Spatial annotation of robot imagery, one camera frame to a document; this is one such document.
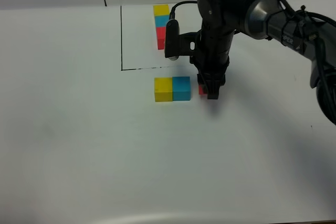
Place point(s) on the yellow template block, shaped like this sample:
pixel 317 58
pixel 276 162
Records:
pixel 161 10

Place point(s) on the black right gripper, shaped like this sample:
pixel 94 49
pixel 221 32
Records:
pixel 212 60

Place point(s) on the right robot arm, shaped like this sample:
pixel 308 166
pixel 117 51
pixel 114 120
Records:
pixel 309 34

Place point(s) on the red template block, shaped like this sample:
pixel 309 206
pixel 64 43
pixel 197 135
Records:
pixel 160 37

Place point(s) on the blue template block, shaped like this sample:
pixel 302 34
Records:
pixel 161 21

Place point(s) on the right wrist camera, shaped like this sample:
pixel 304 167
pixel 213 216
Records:
pixel 177 44

